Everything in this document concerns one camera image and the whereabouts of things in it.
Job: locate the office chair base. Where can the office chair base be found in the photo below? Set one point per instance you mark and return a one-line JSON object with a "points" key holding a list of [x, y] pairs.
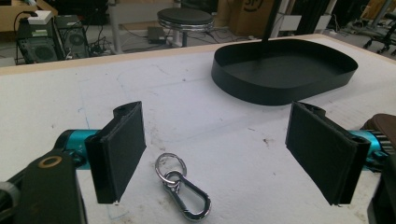
{"points": [[384, 37]]}

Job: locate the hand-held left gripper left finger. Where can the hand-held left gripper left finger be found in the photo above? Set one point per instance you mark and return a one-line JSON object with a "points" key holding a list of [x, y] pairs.
{"points": [[118, 155]]}

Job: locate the small black box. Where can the small black box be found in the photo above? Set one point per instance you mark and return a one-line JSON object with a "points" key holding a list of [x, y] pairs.
{"points": [[155, 34]]}

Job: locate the round black stool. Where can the round black stool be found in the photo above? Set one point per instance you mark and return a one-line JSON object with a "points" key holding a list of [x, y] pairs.
{"points": [[185, 17]]}

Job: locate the black oval tray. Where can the black oval tray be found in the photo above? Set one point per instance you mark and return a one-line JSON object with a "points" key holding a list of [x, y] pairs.
{"points": [[243, 81]]}

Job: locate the white box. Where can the white box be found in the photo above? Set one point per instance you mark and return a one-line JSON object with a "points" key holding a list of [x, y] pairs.
{"points": [[40, 17]]}

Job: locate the white table leg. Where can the white table leg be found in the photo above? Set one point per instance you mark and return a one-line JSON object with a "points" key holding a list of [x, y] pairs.
{"points": [[114, 28]]}

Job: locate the silver carabiner with key rings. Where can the silver carabiner with key rings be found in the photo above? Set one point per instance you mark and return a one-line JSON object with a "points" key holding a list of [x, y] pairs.
{"points": [[172, 183]]}

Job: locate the cardboard box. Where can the cardboard box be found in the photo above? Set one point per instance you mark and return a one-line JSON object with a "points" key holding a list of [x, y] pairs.
{"points": [[249, 18]]}

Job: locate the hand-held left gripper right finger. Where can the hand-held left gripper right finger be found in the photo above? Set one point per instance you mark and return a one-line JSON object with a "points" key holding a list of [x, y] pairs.
{"points": [[320, 149]]}

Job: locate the black metal pole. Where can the black metal pole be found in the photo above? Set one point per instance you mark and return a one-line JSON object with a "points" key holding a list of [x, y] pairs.
{"points": [[270, 21]]}

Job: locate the dark brown rounded object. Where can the dark brown rounded object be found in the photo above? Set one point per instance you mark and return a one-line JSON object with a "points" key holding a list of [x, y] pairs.
{"points": [[384, 124]]}

